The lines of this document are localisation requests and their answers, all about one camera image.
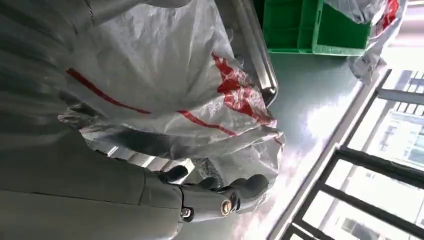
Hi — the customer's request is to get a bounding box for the black metal window frame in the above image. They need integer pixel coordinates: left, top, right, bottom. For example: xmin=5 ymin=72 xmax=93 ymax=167
xmin=267 ymin=68 xmax=424 ymax=240

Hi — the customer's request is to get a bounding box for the green plastic crate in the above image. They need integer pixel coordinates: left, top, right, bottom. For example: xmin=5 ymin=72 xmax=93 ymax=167
xmin=260 ymin=0 xmax=373 ymax=57

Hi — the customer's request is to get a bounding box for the crumpled grey parcel bag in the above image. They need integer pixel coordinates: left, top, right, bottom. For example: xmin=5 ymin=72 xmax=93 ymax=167
xmin=325 ymin=0 xmax=385 ymax=25

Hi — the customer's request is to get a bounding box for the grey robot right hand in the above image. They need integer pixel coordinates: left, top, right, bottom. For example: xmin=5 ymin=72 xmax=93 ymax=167
xmin=0 ymin=130 xmax=270 ymax=240

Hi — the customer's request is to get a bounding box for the electronic scale with steel tray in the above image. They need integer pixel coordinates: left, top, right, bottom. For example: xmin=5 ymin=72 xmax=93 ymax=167
xmin=214 ymin=0 xmax=280 ymax=108

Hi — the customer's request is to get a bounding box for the white parcel bag, black label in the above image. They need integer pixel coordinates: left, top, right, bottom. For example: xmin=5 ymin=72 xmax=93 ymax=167
xmin=347 ymin=0 xmax=409 ymax=84

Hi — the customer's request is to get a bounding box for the ribbed grey right arm sleeve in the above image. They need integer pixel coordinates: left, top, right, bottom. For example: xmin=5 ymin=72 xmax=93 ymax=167
xmin=0 ymin=0 xmax=79 ymax=143

